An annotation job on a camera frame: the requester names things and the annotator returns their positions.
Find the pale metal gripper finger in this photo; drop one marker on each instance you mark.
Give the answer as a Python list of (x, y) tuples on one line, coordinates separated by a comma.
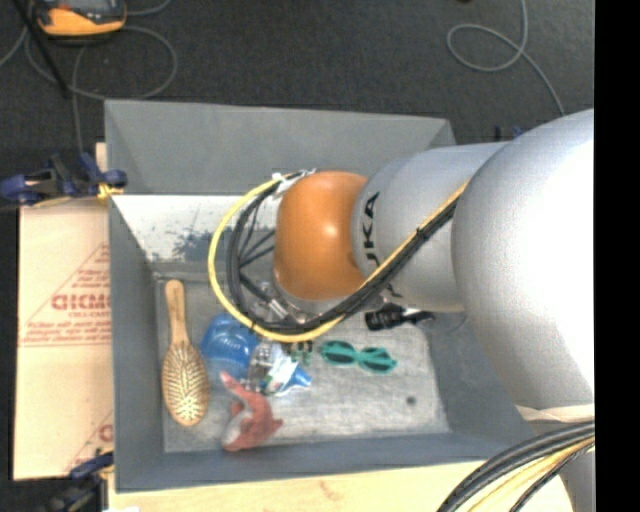
[(281, 376), (261, 364)]

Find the small blue crumpled packet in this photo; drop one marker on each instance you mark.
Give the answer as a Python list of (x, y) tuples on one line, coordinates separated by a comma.
[(301, 378)]

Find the blue plastic cup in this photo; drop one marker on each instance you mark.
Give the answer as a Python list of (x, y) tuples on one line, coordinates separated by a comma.
[(226, 345)]

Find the red and white soft toy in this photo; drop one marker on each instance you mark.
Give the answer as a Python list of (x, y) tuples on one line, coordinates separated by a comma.
[(255, 415)]

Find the grey metal bin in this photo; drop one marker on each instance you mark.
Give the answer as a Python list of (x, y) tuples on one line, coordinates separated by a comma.
[(350, 410)]

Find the wooden hairbrush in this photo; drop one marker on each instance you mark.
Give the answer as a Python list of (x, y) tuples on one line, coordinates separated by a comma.
[(184, 380)]

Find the teal sunglasses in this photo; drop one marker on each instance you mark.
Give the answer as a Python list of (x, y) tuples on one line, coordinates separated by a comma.
[(372, 361)]

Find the brown cardboard board, red print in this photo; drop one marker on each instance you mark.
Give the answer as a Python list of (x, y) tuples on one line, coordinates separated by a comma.
[(60, 390)]

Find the black cylinder on white bracket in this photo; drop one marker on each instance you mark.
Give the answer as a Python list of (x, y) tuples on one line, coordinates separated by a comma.
[(384, 319)]

